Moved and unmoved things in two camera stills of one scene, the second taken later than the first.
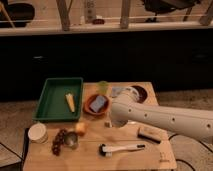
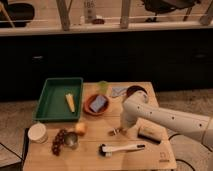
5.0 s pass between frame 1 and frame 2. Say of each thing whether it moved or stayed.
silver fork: moved
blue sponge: stayed
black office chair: stayed
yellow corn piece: stayed
